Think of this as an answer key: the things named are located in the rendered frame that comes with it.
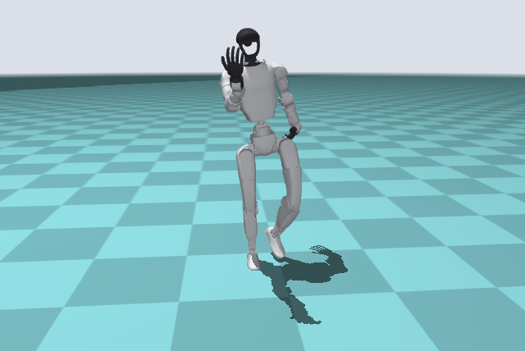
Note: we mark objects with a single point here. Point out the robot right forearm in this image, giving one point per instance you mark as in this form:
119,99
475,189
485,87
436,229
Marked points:
235,97

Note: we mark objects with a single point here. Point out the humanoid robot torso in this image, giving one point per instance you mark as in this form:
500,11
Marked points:
259,104

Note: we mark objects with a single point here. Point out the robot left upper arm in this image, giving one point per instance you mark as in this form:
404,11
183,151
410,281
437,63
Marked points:
282,84

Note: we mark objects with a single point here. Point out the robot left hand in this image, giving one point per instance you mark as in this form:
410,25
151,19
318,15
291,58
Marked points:
292,133

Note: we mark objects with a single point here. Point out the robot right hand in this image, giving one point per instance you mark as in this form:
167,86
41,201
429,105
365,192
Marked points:
234,69

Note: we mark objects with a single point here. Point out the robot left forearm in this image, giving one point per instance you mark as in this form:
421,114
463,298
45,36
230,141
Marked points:
292,116

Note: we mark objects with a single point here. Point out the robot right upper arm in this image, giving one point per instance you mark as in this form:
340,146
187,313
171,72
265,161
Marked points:
226,89

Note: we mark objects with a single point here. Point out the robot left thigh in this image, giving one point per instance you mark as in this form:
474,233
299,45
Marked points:
292,173

